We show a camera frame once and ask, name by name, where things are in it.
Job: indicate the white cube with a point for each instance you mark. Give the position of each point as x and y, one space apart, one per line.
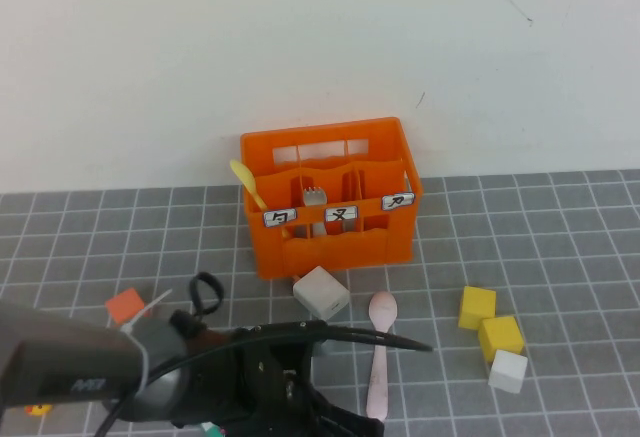
507 372

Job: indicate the yellow heart-shaped block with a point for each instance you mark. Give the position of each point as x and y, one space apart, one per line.
39 409

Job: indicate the white zip tie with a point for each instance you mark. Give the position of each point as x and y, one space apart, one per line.
127 329

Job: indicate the pink plastic spoon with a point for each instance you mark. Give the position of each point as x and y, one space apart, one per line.
382 307

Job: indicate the orange cube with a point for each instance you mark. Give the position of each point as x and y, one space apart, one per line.
124 304

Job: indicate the yellow plastic spoon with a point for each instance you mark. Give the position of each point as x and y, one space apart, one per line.
240 171

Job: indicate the yellow cube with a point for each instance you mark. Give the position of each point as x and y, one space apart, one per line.
477 304
500 337

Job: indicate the orange plastic cutlery holder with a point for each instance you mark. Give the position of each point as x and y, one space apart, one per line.
350 252

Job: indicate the metal fork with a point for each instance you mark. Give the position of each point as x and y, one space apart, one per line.
314 198

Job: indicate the white usb charger block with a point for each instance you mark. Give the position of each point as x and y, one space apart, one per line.
320 289

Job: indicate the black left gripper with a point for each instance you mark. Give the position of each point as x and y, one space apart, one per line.
265 372

